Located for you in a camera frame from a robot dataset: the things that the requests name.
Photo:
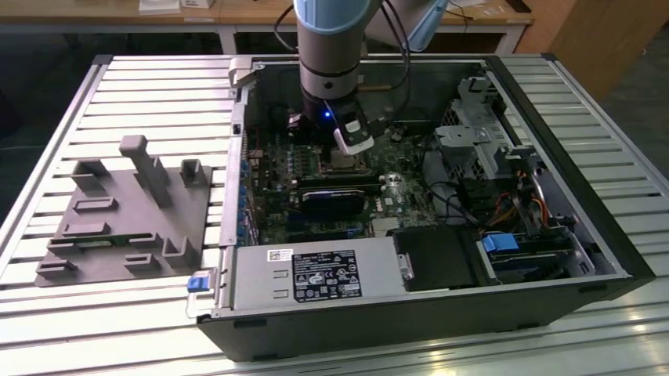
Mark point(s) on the silver square CPU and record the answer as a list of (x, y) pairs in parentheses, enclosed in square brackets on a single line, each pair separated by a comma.
[(339, 161)]

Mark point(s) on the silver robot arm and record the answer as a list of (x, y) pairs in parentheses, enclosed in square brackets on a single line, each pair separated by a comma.
[(329, 58)]

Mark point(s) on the CPU socket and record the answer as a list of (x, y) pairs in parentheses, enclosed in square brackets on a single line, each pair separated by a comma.
[(334, 171)]

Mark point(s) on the black RAM slot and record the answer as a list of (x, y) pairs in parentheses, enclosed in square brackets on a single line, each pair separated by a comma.
[(339, 187), (339, 180)]

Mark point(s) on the black plastic drive cover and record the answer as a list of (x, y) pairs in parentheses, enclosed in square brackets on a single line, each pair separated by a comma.
[(439, 258)]

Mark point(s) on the round silver coin battery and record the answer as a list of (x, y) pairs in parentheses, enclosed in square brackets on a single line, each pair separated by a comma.
[(397, 135)]

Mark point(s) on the black graphics card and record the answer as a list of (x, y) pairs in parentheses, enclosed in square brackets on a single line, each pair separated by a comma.
[(334, 203)]

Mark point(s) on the green motherboard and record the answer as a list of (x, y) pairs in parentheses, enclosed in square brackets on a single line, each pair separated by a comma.
[(407, 196)]

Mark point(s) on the silver metal disk bay cage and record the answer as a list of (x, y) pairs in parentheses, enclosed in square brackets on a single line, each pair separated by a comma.
[(470, 137)]

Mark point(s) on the small silver heatsink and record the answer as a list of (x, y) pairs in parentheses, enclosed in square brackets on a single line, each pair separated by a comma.
[(381, 227)]

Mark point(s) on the long wooden desk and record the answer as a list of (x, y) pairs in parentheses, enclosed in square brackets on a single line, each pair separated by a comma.
[(156, 19)]

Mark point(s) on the silver power supply unit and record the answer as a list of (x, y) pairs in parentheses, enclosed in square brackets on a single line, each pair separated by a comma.
[(261, 282)]

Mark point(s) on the grey plastic parts rack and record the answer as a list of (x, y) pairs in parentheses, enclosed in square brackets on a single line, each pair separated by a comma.
[(131, 235)]

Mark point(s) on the blue disk carrier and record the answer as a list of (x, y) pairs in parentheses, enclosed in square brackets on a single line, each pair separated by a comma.
[(498, 244)]

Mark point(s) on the blue case latch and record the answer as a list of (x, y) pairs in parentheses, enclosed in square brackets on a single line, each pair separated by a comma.
[(198, 284)]

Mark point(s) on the black open PC case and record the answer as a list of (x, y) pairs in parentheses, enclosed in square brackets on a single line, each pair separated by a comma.
[(366, 333)]

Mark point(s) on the brown wooden cabinet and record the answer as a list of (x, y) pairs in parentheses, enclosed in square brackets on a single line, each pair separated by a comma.
[(601, 39)]

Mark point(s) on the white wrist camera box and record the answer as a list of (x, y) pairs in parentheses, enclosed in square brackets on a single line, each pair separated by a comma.
[(355, 135)]

